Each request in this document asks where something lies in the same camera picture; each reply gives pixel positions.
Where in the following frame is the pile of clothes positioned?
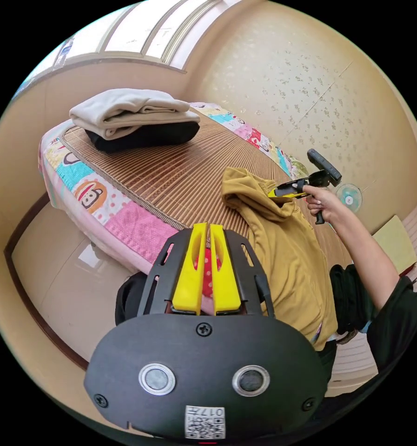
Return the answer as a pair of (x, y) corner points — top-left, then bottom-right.
(69, 88), (201, 153)

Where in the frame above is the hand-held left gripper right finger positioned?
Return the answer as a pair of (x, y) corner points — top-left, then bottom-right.
(210, 224), (240, 314)

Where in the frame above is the pale yellow flat board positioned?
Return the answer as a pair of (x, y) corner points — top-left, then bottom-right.
(371, 215), (417, 276)

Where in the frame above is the person's right forearm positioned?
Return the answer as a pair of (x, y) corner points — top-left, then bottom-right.
(325, 203), (403, 313)

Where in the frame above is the yellow hooded shirt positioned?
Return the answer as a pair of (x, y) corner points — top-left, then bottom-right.
(221, 167), (338, 352)

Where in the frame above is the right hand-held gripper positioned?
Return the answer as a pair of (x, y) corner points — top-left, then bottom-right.
(268, 170), (331, 226)

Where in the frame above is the person's body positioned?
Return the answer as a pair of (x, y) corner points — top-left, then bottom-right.
(114, 264), (417, 400)

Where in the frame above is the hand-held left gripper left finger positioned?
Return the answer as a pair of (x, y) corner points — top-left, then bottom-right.
(172, 223), (207, 315)

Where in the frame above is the white and teal fan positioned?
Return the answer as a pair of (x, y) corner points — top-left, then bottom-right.
(335, 183), (364, 212)

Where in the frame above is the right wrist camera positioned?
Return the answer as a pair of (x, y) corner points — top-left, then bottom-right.
(307, 148), (343, 188)

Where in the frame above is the person's right hand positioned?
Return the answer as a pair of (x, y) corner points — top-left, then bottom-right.
(303, 184), (340, 224)

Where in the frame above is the bed with woven mat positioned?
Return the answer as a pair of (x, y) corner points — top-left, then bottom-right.
(38, 101), (355, 279)

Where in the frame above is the window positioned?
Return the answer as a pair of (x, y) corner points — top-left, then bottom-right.
(53, 0), (226, 72)

